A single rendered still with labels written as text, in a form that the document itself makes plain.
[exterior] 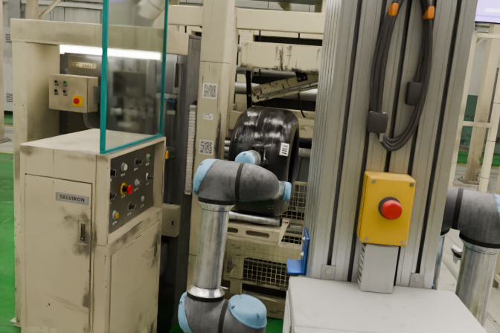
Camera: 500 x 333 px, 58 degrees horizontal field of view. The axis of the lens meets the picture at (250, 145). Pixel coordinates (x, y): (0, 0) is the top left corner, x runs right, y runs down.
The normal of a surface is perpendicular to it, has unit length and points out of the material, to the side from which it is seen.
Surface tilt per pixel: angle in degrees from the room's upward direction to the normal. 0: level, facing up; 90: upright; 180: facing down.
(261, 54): 90
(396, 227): 90
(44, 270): 90
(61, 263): 90
